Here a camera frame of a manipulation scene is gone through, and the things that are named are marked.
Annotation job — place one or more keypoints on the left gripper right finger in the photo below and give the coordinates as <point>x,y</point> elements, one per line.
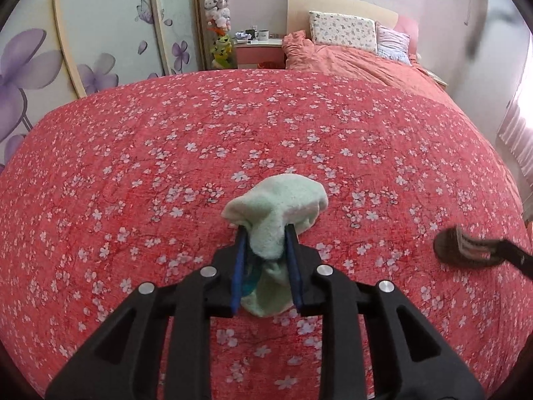
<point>301,263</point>

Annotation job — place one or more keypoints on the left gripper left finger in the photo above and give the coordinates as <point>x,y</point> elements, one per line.
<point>230,263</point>

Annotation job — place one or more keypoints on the light green sock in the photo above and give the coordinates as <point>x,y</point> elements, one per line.
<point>265,210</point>

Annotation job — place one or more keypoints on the brown striped sock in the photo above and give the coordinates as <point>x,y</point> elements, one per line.
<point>454,247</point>

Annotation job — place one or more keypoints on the pink window curtain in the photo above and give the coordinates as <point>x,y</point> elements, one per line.
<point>516,132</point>

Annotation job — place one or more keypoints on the far side nightstand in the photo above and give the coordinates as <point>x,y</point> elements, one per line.
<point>437,79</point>

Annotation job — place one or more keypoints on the salmon pink duvet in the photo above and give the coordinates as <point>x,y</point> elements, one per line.
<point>304,55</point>

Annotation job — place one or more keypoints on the pink white nightstand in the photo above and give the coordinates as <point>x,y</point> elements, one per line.
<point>260,55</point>

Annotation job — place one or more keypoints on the white mug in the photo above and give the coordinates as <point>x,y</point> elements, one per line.
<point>262,35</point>

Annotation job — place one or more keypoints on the pink striped pillow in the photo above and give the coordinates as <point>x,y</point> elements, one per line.
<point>392,45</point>

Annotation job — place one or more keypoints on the white floral pillow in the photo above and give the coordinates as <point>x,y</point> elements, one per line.
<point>343,30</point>

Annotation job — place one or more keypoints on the beige and pink headboard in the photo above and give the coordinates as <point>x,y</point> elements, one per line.
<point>298,16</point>

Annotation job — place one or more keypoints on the hanging plush toy organizer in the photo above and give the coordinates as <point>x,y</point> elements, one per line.
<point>218,42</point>

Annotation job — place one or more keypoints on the floral sliding wardrobe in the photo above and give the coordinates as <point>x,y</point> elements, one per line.
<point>56,51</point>

